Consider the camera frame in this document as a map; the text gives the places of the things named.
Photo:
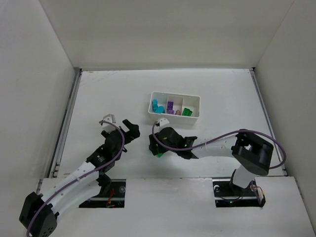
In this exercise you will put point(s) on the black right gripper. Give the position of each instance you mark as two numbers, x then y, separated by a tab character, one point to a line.
155	144

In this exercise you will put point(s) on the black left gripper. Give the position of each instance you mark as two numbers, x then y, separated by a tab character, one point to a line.
124	135

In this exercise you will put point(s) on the purple lego brick stack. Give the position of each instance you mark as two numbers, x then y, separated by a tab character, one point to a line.
169	107

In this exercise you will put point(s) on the teal lego brick cluster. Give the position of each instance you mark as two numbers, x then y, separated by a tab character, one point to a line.
160	110

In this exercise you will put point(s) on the green lego plate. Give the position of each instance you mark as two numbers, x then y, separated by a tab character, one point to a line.
187	112

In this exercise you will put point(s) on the small teal lego brick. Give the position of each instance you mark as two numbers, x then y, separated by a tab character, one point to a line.
154	105

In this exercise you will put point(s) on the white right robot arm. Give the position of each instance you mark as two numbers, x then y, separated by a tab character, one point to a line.
253	153

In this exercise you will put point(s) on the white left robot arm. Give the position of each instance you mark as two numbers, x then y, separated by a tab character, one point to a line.
41	213

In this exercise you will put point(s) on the white three-compartment tray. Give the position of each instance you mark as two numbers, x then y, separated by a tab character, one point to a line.
177	108

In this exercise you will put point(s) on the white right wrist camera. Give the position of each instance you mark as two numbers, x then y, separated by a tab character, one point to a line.
162	122

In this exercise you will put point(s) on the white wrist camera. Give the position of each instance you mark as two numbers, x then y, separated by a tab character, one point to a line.
162	122
108	123

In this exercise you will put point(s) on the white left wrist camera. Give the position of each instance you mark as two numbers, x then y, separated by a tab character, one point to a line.
108	123

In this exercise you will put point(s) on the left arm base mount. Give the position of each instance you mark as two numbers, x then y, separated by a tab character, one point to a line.
112	195

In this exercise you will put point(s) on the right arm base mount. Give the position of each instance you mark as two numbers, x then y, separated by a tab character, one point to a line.
228	195

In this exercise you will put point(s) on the left aluminium frame rail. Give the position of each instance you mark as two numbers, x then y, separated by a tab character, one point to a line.
55	161

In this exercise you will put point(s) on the aluminium frame rail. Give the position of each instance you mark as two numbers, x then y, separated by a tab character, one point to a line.
55	161
268	121

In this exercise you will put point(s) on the right aluminium frame rail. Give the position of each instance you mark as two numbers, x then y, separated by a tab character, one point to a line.
268	121

